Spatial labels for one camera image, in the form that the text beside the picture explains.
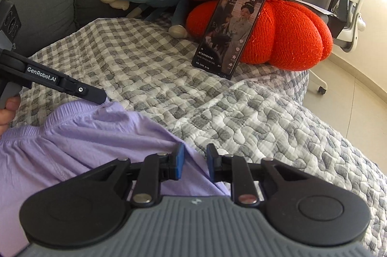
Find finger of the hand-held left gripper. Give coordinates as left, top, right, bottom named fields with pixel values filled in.
left=60, top=75, right=108, bottom=105

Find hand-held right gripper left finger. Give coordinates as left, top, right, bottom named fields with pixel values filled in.
left=79, top=143, right=186, bottom=206

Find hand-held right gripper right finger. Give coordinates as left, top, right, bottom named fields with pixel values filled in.
left=206, top=143, right=306, bottom=206

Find purple pants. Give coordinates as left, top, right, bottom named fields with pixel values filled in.
left=0, top=101, right=229, bottom=248

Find person's left hand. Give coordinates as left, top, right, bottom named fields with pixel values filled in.
left=0, top=95, right=21, bottom=137

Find grey checked quilted blanket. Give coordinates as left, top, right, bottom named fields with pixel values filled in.
left=115, top=76, right=387, bottom=257

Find black smartphone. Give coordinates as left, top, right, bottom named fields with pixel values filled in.
left=192, top=0, right=267, bottom=81

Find white paper sheet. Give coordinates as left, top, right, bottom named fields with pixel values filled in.
left=284, top=0, right=333, bottom=16

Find black hanging bag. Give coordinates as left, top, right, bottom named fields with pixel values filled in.
left=328, top=0, right=351, bottom=37

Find white office chair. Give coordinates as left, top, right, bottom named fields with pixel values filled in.
left=298, top=0, right=375, bottom=94

